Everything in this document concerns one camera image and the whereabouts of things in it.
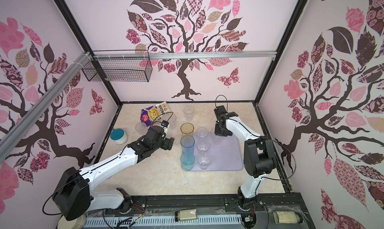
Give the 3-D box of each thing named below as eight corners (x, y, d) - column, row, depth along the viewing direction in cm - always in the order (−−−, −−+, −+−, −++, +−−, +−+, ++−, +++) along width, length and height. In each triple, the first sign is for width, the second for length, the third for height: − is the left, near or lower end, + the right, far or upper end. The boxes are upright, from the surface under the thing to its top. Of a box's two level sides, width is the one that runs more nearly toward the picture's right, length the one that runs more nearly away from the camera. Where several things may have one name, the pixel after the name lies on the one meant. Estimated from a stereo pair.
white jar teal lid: (112, 145, 98) (107, 139, 92) (117, 134, 103) (112, 128, 97) (125, 145, 98) (121, 139, 92) (129, 134, 103) (125, 128, 97)
